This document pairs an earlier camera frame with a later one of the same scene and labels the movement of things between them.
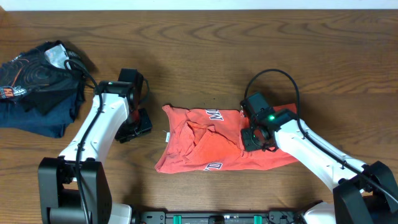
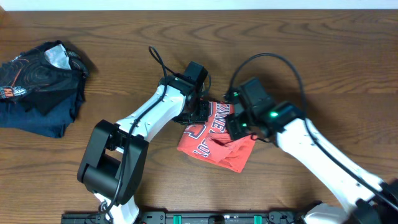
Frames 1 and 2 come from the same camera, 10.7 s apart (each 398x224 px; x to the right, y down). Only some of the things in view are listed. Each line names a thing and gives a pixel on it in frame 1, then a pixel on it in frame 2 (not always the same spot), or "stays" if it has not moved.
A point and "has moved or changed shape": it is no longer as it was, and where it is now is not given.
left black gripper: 137,128 to 197,112
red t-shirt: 203,139 has moved or changed shape
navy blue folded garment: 13,114 stays
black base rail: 272,218 stays
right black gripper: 249,140 to 236,128
